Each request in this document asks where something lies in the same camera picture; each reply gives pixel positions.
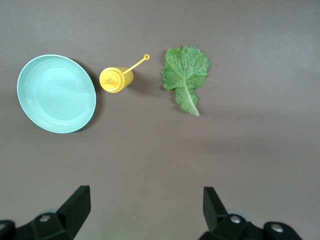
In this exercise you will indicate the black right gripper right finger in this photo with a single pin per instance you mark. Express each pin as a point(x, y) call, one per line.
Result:
point(215, 215)

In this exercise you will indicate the green lettuce leaf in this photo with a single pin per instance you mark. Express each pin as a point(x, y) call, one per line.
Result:
point(185, 72)

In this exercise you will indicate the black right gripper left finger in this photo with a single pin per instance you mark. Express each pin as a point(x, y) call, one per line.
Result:
point(67, 217)

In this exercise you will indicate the mint green plate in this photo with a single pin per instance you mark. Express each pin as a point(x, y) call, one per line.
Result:
point(56, 93)

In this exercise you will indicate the yellow squeeze bottle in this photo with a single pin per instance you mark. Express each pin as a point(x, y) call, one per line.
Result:
point(116, 80)

